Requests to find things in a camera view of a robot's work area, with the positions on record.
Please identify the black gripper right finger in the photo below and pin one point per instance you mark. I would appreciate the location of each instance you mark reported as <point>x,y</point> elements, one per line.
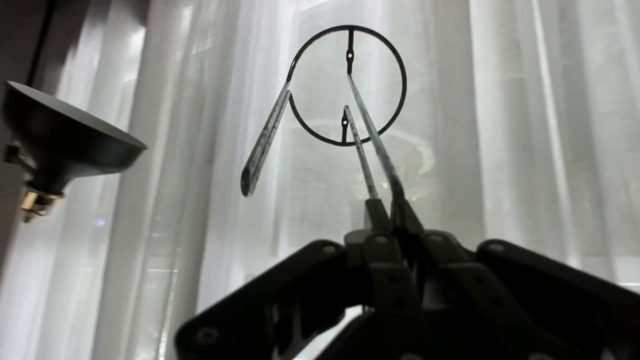
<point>519,303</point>

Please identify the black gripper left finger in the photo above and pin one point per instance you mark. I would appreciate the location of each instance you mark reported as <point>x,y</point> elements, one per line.
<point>362,287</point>

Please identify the silver wire ring stand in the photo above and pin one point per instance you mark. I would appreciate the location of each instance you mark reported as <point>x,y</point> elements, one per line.
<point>348,136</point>

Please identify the white sheer curtain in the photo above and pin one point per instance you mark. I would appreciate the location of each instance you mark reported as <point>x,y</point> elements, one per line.
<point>507,119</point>

